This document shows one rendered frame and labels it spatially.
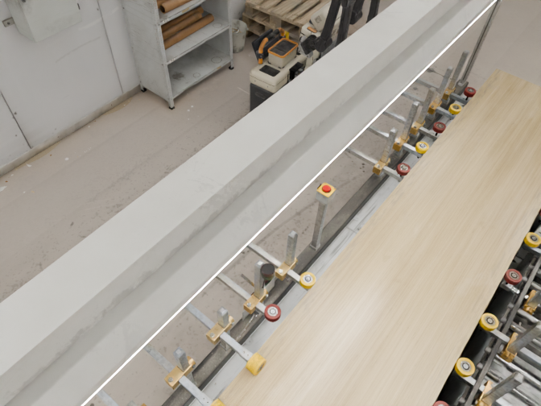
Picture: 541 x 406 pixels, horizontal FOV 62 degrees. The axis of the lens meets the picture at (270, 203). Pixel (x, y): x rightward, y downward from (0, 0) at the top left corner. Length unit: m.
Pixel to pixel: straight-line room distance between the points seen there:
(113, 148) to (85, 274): 3.77
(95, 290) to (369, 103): 0.59
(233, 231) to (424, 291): 1.83
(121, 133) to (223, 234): 3.81
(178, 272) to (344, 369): 1.60
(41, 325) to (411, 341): 1.92
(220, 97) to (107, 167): 1.33
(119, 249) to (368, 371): 1.73
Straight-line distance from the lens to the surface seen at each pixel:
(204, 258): 0.64
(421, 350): 2.28
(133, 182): 3.98
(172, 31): 4.58
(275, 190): 0.71
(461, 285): 2.51
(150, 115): 4.56
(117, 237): 0.57
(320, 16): 3.27
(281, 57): 3.59
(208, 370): 2.34
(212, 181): 0.60
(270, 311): 2.22
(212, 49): 5.11
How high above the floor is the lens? 2.92
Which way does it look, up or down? 52 degrees down
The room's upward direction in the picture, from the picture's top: 3 degrees clockwise
